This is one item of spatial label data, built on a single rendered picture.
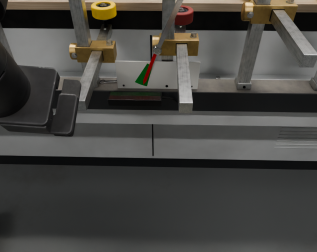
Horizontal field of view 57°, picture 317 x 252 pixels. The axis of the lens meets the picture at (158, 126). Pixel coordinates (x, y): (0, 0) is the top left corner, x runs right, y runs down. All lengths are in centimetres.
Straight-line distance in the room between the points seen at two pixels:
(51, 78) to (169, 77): 64
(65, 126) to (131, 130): 108
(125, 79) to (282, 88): 51
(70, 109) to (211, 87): 70
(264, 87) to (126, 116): 49
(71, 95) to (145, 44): 81
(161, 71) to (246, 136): 68
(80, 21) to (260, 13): 49
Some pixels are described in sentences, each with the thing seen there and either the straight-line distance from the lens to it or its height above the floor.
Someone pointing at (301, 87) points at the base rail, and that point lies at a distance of 107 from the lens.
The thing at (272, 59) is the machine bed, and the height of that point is 69.
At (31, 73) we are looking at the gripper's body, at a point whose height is 109.
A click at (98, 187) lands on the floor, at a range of 157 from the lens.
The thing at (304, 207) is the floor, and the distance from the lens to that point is 164.
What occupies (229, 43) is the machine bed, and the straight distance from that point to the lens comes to 115.
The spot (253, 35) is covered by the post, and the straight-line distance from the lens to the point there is 91.
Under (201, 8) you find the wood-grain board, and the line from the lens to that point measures 107.
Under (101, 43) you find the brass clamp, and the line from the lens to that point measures 93.
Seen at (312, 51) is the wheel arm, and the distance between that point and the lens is 70.
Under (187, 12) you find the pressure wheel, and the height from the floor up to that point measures 91.
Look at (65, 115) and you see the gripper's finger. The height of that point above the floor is 105.
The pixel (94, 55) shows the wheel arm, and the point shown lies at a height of 83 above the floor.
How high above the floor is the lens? 125
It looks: 42 degrees down
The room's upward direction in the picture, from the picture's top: straight up
